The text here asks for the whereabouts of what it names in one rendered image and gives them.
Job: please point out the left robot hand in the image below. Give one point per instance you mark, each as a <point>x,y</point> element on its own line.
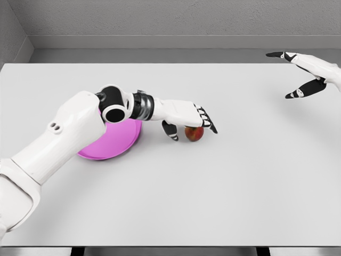
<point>183,112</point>

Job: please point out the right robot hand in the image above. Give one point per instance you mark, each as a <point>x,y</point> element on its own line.
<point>314,65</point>

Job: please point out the red apple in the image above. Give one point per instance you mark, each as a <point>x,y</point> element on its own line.
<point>194,134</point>

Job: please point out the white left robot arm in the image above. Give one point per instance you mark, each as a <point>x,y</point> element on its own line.
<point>66,125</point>

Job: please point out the pink round plate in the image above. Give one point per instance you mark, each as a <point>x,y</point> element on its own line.
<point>117,141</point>

